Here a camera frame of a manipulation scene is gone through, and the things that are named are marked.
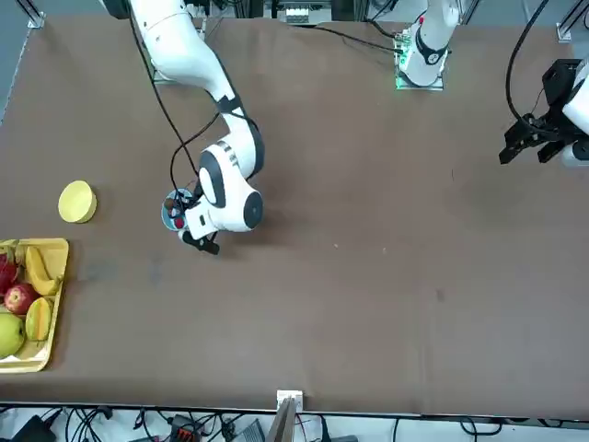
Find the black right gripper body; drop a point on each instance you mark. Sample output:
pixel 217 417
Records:
pixel 209 249

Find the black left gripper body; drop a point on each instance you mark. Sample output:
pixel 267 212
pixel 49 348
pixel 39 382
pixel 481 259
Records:
pixel 559 83

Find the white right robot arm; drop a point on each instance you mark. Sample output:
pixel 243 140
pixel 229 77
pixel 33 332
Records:
pixel 184 50

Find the red strawberry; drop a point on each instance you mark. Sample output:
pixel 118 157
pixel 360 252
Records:
pixel 178 224

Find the light blue bowl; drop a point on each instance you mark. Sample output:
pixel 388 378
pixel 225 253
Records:
pixel 165 214

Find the yellow bowl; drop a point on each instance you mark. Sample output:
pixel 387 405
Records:
pixel 76 202

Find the yellow banana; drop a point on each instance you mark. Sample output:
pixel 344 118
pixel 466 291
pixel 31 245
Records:
pixel 37 271

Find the yellow plastic tray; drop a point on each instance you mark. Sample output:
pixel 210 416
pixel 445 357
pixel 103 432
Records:
pixel 50 340

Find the yellow-orange star fruit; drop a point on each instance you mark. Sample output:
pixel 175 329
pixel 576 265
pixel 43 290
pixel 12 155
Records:
pixel 38 317

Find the black orange power strip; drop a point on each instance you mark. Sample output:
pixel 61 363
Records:
pixel 184 433

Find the red apple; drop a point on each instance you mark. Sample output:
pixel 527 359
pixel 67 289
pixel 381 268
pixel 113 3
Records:
pixel 18 298

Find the red dragon fruit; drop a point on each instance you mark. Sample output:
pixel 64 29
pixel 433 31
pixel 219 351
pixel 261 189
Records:
pixel 7 276

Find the large yellow-green round fruit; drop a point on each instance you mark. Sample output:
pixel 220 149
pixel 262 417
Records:
pixel 9 333

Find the black flat power adapter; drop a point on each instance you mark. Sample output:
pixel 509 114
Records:
pixel 32 428

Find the white power strip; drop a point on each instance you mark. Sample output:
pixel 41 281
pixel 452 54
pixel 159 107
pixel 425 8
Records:
pixel 296 11

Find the aluminium corner bracket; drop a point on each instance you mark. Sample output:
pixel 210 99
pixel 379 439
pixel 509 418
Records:
pixel 37 16
pixel 565 27

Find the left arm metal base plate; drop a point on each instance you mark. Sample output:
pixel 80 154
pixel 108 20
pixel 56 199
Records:
pixel 439 83

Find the aluminium frame post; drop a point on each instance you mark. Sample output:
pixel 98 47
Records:
pixel 287 414

